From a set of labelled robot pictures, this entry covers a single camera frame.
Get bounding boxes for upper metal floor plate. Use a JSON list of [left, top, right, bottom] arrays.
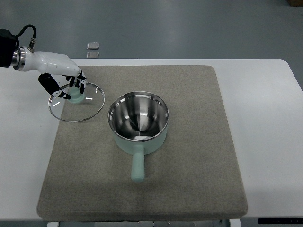
[[87, 42, 100, 50]]

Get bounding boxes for lower metal floor plate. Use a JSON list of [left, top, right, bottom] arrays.
[[87, 51, 99, 59]]

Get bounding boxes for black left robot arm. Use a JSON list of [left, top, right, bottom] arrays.
[[0, 29, 19, 68]]

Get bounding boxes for glass lid with green knob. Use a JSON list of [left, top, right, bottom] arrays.
[[48, 82, 105, 122]]

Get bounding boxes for black table control panel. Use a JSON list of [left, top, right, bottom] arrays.
[[258, 218, 303, 225]]

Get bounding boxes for mint green saucepan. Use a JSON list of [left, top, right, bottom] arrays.
[[107, 91, 169, 182]]

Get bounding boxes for grey felt mat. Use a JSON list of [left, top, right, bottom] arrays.
[[36, 65, 248, 222]]

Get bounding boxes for cardboard box corner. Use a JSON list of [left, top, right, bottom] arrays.
[[287, 0, 303, 7]]

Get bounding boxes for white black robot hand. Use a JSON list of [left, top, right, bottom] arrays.
[[11, 47, 87, 100]]

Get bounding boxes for metal floor plate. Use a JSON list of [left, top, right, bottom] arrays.
[[87, 51, 99, 59], [87, 42, 100, 50]]

